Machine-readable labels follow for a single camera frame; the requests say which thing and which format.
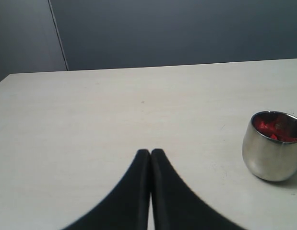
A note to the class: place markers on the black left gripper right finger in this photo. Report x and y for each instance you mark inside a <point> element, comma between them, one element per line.
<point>176,206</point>

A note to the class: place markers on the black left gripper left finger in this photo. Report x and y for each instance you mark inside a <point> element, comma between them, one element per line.
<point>126,207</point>

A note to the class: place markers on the red candy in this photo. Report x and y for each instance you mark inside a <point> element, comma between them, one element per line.
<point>266,128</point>

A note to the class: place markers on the stainless steel cup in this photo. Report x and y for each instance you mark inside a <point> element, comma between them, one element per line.
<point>269,159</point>

